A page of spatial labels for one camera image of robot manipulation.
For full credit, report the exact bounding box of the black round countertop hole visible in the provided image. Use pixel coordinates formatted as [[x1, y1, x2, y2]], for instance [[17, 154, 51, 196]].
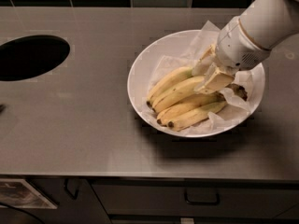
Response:
[[0, 35, 70, 81]]

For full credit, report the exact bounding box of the grey drawer front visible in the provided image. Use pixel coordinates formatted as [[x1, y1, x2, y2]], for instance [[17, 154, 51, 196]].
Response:
[[93, 183, 299, 218]]

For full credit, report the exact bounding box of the white paper liner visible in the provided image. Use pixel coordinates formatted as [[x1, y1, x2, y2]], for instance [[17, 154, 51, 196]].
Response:
[[135, 22, 264, 138]]

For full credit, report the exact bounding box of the black drawer handle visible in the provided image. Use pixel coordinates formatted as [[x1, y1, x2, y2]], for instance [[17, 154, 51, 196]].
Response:
[[184, 189, 221, 206]]

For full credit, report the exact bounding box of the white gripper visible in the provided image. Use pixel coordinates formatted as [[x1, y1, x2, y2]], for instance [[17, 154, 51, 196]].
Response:
[[192, 16, 270, 94]]

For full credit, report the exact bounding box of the black cable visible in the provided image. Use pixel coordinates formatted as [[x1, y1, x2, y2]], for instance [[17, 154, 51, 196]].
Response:
[[0, 202, 47, 224]]

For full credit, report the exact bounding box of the paper sheet on cabinet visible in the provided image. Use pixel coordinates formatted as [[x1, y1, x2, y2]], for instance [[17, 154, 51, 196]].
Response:
[[0, 178, 58, 209]]

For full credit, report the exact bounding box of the yellow banana bunch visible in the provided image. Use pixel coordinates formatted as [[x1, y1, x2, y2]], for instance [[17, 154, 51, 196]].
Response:
[[146, 66, 248, 132]]

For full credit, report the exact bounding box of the black cabinet door handle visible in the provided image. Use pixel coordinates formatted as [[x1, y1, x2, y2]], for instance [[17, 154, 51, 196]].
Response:
[[64, 178, 79, 201]]

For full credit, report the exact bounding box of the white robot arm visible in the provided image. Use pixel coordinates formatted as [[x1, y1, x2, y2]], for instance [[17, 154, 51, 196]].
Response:
[[192, 0, 299, 94]]

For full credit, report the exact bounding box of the white bowl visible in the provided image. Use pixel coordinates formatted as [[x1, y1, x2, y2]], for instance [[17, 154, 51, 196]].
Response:
[[127, 28, 265, 138]]

